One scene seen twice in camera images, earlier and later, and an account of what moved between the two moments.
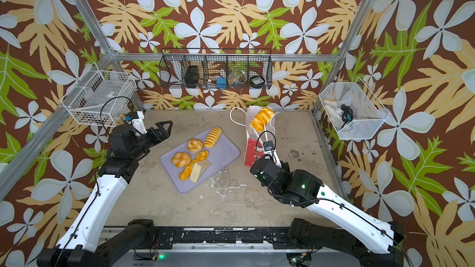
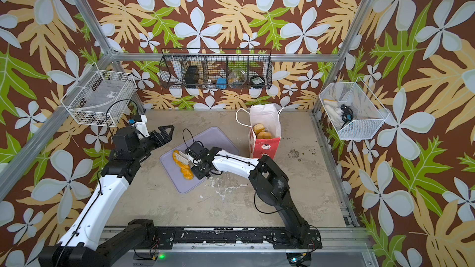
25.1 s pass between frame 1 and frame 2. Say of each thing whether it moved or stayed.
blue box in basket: stayed
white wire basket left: stayed
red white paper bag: moved
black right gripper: moved
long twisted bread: moved
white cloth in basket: stayed
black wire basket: stayed
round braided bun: moved
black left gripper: stayed
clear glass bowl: stayed
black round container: stayed
